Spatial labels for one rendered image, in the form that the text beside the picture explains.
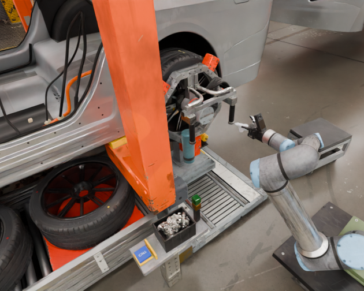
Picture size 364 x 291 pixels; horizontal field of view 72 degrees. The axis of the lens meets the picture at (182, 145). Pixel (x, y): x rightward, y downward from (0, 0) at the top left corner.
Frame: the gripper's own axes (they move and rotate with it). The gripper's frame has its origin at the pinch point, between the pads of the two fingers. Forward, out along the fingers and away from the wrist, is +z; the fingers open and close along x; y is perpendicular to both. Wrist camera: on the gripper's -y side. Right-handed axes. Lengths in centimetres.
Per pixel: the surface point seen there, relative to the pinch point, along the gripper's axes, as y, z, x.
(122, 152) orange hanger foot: 15, 38, -71
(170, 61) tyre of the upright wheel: -34, 40, -26
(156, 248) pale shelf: 38, -22, -84
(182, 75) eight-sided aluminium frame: -26.6, 31.2, -23.5
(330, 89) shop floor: 82, 55, 244
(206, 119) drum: 0.8, 15.3, -17.5
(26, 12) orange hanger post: -40, 266, -69
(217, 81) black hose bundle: -20.5, 20.0, -4.4
